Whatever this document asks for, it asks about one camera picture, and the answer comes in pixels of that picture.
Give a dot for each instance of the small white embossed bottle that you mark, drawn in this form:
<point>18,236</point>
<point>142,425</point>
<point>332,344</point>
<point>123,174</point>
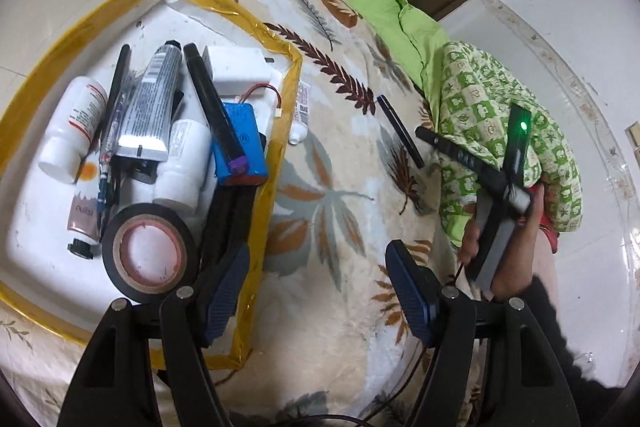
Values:
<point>182,162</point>

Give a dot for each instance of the green patterned cloth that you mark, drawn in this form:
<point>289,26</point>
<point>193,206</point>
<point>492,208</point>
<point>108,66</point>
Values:
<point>475,107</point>

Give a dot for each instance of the white charger adapter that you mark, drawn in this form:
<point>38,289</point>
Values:
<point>235,67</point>

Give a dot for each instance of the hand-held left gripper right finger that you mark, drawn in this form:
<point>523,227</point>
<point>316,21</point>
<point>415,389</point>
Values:
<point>410,292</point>

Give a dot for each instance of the white foam tray yellow edged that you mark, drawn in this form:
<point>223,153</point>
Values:
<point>40,232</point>

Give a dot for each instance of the small white labelled tube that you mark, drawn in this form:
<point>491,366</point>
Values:
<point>301,107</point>

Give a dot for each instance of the long thin black pen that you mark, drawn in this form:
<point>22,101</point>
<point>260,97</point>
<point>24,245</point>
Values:
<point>117,82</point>

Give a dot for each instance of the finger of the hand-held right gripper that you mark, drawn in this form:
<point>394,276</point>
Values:
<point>460,154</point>

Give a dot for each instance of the daisy print cream tube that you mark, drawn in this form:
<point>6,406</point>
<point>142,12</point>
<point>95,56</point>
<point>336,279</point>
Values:
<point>82,217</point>

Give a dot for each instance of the person's right hand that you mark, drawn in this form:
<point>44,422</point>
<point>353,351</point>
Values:
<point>520,257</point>

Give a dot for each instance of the red cloth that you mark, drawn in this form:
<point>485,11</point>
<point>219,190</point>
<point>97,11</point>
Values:
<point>550,234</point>

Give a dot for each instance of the black pen blue tip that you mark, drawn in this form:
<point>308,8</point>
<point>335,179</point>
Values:
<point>400,132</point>

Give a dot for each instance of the white pill bottle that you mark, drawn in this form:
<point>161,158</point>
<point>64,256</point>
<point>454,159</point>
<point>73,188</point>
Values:
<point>75,127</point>

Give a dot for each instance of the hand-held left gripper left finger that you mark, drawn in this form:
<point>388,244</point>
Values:
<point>225,292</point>

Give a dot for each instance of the leaf printed blanket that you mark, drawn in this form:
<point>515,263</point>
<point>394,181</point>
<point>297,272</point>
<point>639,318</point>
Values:
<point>325,257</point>

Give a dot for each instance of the blue battery pack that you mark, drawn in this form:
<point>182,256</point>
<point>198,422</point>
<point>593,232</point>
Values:
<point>250,142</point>

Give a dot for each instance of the black electrical tape roll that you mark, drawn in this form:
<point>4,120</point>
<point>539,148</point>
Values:
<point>150,212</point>

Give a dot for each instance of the silver tube black cap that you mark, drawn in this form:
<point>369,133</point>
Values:
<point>150,107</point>

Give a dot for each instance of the black marker purple end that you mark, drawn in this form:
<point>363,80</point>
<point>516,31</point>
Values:
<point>210,107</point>

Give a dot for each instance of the black rectangular case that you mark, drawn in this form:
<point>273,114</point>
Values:
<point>225,222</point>

